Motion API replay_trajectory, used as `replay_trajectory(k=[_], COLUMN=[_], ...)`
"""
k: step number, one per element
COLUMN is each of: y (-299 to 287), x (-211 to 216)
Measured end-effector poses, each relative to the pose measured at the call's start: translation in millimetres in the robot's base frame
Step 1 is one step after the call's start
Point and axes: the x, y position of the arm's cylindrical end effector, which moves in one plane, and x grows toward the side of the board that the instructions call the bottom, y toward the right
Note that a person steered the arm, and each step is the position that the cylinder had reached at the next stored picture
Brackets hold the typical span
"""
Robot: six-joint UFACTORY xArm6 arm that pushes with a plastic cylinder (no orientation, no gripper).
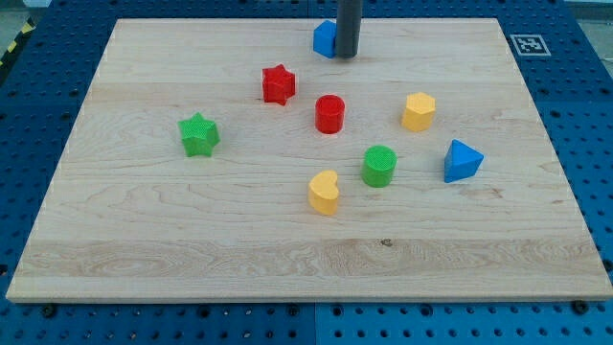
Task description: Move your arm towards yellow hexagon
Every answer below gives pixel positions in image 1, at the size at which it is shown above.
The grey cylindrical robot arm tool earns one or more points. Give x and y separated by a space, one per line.
348 21

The yellow hexagon block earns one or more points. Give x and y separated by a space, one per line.
419 112

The yellow heart block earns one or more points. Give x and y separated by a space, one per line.
323 193

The red cylinder block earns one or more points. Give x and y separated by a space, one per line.
329 114

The green cylinder block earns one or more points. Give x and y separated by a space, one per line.
378 166

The red star block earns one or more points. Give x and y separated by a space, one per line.
278 84

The light wooden board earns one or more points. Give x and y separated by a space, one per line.
130 218

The green star block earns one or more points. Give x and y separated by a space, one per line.
199 135

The blue cube block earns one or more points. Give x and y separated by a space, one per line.
324 39

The blue triangle block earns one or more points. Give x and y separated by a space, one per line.
461 161

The white fiducial marker tag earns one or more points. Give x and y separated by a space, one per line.
530 45

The yellow black hazard tape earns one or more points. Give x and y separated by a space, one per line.
17 45

